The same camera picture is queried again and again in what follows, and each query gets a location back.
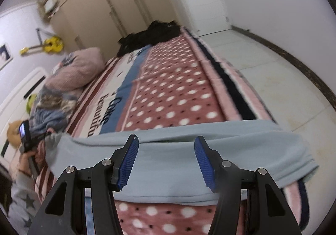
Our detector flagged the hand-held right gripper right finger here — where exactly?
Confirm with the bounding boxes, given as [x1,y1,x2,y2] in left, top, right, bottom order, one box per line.
[194,135,302,235]

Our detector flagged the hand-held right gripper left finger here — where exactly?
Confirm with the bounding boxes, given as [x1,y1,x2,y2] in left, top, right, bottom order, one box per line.
[26,134,139,235]

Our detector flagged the light blue pants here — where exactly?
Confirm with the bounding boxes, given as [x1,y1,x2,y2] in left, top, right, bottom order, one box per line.
[45,120,320,204]

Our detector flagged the person's left hand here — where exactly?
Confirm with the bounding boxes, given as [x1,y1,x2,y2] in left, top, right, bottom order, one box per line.
[16,149,36,173]

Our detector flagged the brown plush toy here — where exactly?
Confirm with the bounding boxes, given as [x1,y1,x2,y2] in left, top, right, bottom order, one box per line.
[6,120,23,146]

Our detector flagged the green plush toy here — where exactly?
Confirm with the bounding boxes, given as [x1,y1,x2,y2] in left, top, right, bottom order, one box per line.
[26,93,40,114]

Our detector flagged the white bed headboard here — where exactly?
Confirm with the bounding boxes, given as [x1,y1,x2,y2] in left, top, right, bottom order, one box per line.
[0,67,48,157]

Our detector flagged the crumpled pink blue quilt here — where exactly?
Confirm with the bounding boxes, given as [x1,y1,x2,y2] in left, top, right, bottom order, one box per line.
[30,47,105,134]

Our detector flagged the printed dotted striped blanket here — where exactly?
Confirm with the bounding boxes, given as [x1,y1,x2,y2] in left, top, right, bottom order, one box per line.
[31,28,311,235]

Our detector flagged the yellow ukulele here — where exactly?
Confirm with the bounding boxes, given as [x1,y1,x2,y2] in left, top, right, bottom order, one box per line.
[20,37,64,55]

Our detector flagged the black clothes pile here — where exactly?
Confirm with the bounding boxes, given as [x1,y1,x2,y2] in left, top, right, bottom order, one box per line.
[117,20,182,57]

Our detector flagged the white folded bedding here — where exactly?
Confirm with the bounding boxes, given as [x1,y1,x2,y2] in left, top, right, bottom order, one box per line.
[43,0,59,16]

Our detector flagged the beige wardrobe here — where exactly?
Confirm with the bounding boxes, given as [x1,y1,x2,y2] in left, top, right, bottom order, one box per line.
[37,0,182,50]

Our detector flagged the framed wall photo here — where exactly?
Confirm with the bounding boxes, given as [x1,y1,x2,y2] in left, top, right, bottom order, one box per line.
[0,43,13,71]

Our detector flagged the black ukulele strap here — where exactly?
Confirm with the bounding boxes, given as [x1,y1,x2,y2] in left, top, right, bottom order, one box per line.
[36,27,57,44]

